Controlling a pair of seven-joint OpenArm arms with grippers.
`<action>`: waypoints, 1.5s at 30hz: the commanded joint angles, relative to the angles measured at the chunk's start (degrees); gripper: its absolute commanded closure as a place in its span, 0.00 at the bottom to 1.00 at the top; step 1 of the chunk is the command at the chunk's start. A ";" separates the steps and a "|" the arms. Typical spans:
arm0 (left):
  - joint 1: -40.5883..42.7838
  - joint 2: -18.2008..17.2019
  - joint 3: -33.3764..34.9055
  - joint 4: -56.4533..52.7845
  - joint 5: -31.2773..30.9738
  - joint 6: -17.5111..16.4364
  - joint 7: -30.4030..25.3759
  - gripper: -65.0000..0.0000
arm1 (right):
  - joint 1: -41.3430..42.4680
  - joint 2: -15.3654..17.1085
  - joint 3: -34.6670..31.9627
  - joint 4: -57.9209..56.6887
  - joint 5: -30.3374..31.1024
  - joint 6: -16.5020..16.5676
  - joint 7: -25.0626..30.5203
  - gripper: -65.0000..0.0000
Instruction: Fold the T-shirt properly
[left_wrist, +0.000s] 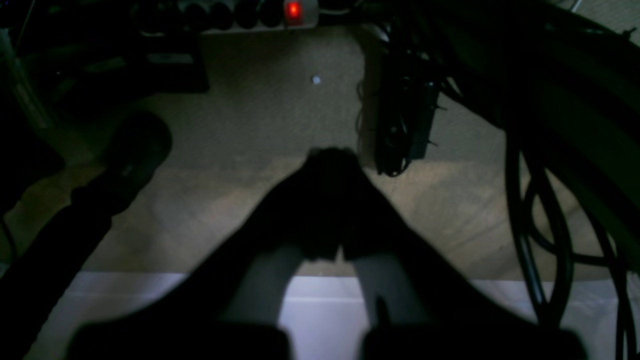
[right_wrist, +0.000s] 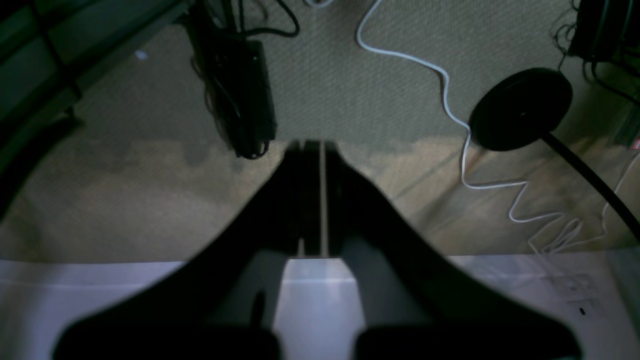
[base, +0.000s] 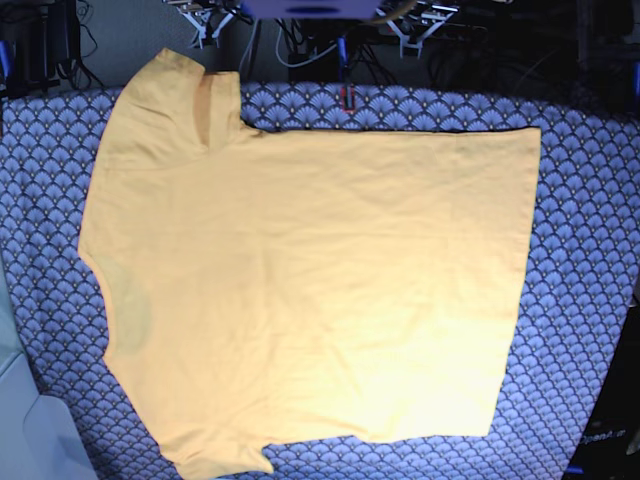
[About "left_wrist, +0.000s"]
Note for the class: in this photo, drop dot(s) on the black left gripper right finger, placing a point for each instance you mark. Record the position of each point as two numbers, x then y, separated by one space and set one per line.
420 306

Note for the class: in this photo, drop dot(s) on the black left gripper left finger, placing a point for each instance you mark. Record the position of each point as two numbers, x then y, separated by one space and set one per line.
229 307

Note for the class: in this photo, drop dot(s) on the white power strip red switch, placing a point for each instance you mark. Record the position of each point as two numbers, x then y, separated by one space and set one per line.
157 18

